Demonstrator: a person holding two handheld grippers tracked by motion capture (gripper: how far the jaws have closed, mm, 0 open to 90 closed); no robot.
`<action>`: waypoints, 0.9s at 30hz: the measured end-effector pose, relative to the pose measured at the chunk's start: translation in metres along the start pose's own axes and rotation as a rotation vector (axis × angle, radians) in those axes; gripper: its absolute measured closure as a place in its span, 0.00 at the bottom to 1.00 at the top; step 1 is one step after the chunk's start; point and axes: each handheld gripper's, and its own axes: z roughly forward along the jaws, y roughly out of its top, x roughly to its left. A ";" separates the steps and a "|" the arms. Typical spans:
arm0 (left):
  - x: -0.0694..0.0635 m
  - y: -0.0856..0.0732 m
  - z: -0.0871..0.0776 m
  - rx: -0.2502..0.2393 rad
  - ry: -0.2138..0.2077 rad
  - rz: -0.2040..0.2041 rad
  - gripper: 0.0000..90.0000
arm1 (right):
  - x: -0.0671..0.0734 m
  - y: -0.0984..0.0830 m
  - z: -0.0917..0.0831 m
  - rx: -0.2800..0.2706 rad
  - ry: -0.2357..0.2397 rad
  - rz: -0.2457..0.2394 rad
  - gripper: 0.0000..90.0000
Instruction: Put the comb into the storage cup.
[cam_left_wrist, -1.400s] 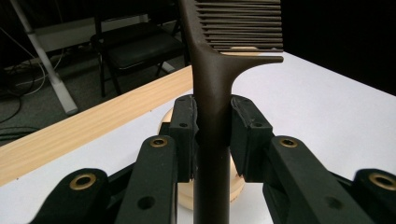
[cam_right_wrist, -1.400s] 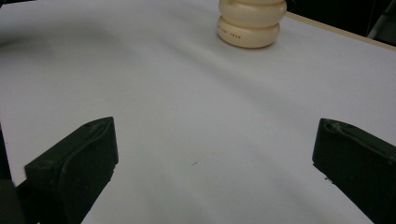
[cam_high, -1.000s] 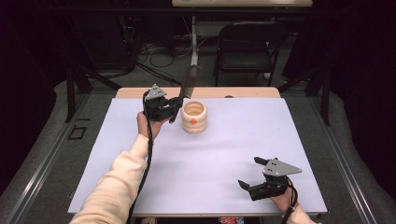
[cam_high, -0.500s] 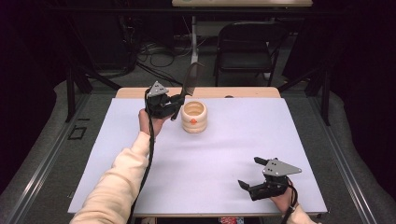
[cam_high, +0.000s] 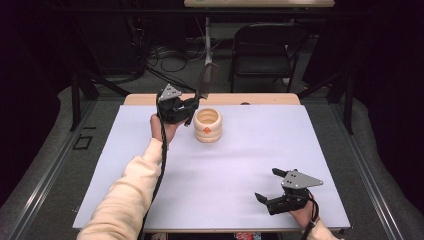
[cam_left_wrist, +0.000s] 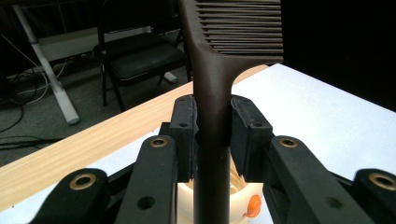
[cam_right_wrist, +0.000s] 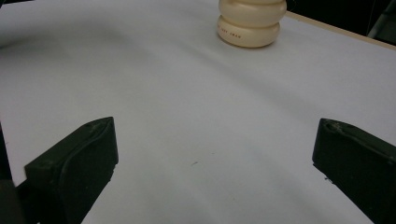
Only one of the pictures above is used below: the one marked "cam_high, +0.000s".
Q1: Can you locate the person's left hand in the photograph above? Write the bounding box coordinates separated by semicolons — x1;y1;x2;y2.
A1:
149;113;183;145

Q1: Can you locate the black folding chair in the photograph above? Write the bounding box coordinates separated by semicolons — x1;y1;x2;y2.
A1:
228;22;311;94

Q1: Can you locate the black cable with white tie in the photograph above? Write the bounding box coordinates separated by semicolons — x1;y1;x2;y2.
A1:
300;195;320;240

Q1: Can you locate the dark metal rod tool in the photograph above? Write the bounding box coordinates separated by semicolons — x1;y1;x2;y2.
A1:
184;62;220;127

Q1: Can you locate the black braided cable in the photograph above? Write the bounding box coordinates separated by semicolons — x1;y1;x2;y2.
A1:
138;94;168;240

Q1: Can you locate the black metal stand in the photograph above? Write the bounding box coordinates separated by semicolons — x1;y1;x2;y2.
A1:
297;64;355;136
68;19;132;132

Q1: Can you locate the white metal table leg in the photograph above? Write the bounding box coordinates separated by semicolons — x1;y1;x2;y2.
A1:
203;15;213;66

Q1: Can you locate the black floor cable bundle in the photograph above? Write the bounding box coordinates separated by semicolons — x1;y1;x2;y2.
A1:
146;43;203;92

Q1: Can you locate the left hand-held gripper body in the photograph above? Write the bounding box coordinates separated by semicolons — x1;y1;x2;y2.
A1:
156;83;192;125

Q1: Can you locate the person's right hand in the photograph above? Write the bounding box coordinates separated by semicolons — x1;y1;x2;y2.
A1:
289;199;321;229

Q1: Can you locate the white table sheet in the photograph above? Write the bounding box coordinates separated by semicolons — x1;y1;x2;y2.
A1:
72;104;352;231

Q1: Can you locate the cream ringed cup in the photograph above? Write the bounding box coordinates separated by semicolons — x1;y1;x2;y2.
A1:
193;107;223;144

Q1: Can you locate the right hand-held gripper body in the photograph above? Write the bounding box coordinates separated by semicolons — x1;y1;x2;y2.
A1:
266;169;324;216

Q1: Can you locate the aluminium floor rail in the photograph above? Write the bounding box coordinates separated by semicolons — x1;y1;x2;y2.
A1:
328;99;406;240
8;99;98;240

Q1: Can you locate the red patterned cloth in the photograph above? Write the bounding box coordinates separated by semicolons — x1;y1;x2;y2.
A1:
234;232;263;240

